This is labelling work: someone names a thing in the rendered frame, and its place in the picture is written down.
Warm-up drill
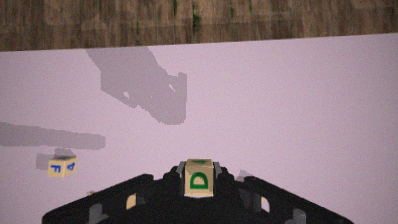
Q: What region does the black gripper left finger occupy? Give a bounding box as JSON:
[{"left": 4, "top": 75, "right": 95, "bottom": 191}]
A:
[{"left": 42, "top": 161, "right": 187, "bottom": 224}]

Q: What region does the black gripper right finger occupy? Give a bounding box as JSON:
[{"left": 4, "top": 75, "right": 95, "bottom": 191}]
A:
[{"left": 213, "top": 162, "right": 354, "bottom": 224}]

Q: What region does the tan flat mat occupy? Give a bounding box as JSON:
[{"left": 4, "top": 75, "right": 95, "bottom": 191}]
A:
[{"left": 89, "top": 192, "right": 136, "bottom": 209}]

